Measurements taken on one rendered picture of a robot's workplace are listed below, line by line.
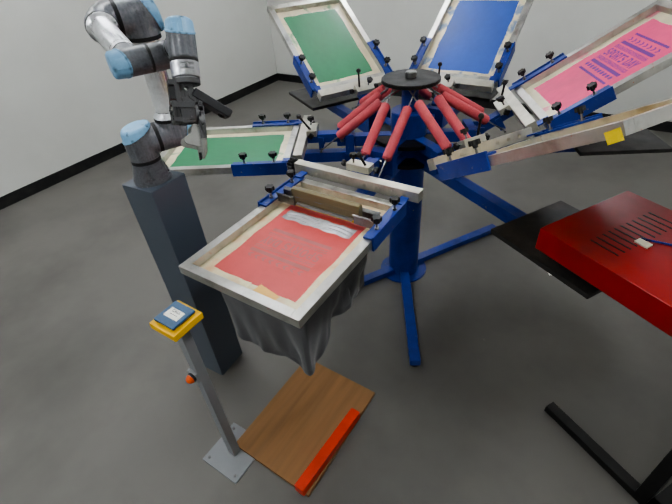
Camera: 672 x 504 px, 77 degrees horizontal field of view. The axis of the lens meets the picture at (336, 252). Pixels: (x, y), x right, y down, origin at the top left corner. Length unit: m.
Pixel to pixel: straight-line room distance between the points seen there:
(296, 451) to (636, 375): 1.81
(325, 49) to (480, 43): 1.03
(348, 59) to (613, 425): 2.64
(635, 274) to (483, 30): 2.20
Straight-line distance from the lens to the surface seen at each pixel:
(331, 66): 3.11
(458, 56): 3.21
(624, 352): 2.90
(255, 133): 2.86
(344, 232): 1.78
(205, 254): 1.76
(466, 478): 2.22
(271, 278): 1.61
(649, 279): 1.55
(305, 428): 2.29
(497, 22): 3.37
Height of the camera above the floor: 2.00
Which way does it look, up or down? 38 degrees down
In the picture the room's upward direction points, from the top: 5 degrees counter-clockwise
